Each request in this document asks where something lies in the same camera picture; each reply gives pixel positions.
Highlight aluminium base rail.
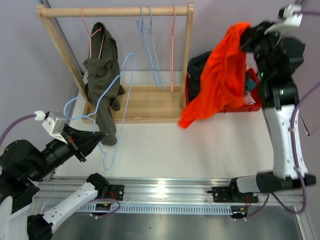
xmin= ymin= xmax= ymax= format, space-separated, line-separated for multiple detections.
xmin=33 ymin=176 xmax=307 ymax=216

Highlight wooden clothes rack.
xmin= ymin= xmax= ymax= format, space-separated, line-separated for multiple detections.
xmin=36 ymin=2 xmax=194 ymax=124

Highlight orange shorts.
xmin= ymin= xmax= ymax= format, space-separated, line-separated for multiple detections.
xmin=178 ymin=22 xmax=251 ymax=129

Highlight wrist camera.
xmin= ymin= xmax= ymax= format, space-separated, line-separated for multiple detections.
xmin=34 ymin=110 xmax=67 ymax=144
xmin=264 ymin=4 xmax=303 ymax=35

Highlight dark navy shorts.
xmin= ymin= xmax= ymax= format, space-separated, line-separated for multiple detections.
xmin=187 ymin=51 xmax=212 ymax=103

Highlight olive grey shorts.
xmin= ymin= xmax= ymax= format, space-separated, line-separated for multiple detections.
xmin=83 ymin=22 xmax=126 ymax=146

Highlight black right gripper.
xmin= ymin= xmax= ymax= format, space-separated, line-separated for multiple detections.
xmin=239 ymin=20 xmax=285 ymax=81

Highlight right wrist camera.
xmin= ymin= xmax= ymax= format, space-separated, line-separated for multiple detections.
xmin=264 ymin=4 xmax=303 ymax=35

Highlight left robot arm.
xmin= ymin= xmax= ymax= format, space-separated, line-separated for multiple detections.
xmin=0 ymin=124 xmax=109 ymax=240

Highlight red plastic bin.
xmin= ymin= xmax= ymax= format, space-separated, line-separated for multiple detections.
xmin=185 ymin=67 xmax=262 ymax=114

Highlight green shorts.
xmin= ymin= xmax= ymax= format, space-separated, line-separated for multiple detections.
xmin=244 ymin=77 xmax=257 ymax=92

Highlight pink shark print shorts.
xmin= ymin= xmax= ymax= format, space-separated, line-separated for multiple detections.
xmin=243 ymin=63 xmax=256 ymax=106

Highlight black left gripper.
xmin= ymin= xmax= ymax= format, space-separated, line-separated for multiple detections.
xmin=29 ymin=122 xmax=107 ymax=181

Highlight light blue wire hanger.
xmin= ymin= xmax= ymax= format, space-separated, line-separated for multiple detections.
xmin=63 ymin=52 xmax=137 ymax=171
xmin=147 ymin=5 xmax=166 ymax=92
xmin=136 ymin=6 xmax=160 ymax=89

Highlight pink wire hanger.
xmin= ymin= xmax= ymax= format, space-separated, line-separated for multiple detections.
xmin=170 ymin=6 xmax=176 ymax=93
xmin=81 ymin=6 xmax=105 ymax=59

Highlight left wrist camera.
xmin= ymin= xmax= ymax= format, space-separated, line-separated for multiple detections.
xmin=34 ymin=110 xmax=67 ymax=144

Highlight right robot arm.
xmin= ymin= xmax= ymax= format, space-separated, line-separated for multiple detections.
xmin=228 ymin=21 xmax=317 ymax=202

